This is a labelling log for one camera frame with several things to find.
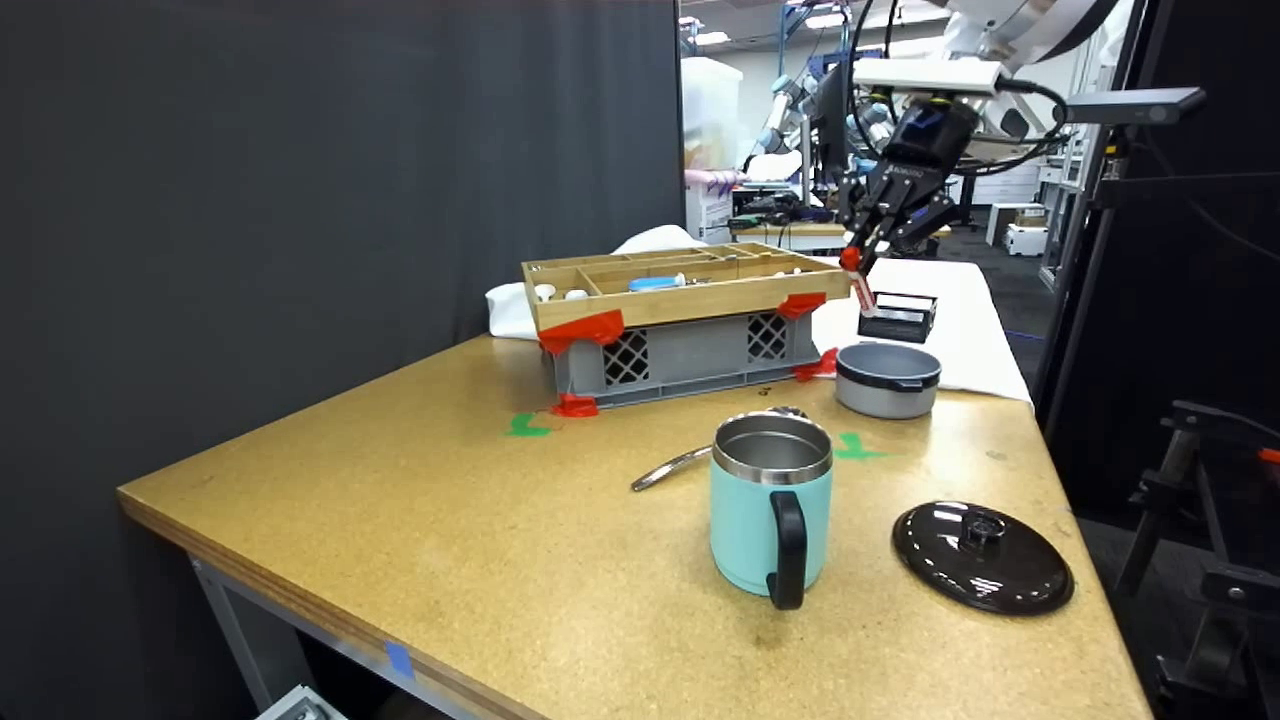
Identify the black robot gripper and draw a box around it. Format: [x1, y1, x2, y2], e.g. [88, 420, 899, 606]
[839, 101, 988, 270]

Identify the red and white marker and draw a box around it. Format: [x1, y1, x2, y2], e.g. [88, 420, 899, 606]
[836, 242, 881, 310]

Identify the silver metal spoon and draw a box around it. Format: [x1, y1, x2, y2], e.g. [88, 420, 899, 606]
[627, 439, 719, 494]

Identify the black mesh basket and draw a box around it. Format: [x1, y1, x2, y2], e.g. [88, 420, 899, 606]
[854, 288, 939, 345]

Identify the red grey crate with board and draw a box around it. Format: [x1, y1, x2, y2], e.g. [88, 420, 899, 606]
[478, 219, 1037, 403]

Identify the wooden cutlery tray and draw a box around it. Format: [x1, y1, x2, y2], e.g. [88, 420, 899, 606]
[515, 241, 854, 338]

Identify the grey plastic crate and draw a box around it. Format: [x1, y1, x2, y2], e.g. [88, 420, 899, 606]
[534, 308, 824, 403]

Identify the black round lid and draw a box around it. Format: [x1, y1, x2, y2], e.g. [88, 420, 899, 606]
[887, 494, 1078, 620]

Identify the black metal stand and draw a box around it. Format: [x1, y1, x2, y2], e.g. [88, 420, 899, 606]
[1114, 396, 1280, 720]

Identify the black curtain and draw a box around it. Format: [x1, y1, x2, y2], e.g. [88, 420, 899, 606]
[0, 0, 689, 720]

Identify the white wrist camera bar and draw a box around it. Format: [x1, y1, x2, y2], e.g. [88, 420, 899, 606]
[853, 55, 1003, 101]

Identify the grey bowl with black handles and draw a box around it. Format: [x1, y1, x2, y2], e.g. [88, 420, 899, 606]
[833, 338, 944, 422]

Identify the black stereo camera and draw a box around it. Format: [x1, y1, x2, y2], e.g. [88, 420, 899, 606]
[1063, 83, 1208, 133]

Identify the teal mug with black handle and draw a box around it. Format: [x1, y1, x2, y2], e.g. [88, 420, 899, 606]
[704, 407, 839, 614]

